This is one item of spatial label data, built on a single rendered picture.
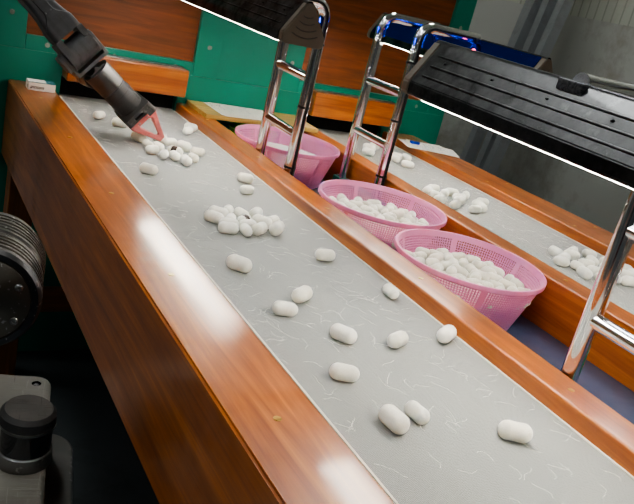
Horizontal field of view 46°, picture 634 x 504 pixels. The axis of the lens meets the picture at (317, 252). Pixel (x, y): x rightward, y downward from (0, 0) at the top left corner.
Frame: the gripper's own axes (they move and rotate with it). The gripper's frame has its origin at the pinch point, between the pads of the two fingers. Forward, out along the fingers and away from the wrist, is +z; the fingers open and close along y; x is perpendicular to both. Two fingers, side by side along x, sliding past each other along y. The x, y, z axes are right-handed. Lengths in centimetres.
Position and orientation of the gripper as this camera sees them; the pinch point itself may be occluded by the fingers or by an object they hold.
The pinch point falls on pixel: (159, 136)
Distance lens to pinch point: 168.1
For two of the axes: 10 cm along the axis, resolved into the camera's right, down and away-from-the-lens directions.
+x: -7.1, 7.0, -0.6
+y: -4.6, -4.0, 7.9
